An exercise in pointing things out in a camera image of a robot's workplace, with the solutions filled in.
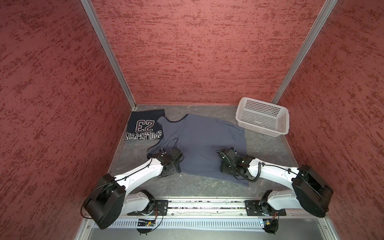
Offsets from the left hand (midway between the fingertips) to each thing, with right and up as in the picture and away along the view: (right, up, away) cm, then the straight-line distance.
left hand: (167, 173), depth 84 cm
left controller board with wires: (-9, -22, -12) cm, 26 cm away
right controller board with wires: (+53, -20, -14) cm, 58 cm away
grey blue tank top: (+20, +16, +17) cm, 31 cm away
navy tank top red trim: (-22, +27, +22) cm, 41 cm away
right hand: (+33, 0, +2) cm, 33 cm away
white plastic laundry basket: (+69, +34, +29) cm, 82 cm away
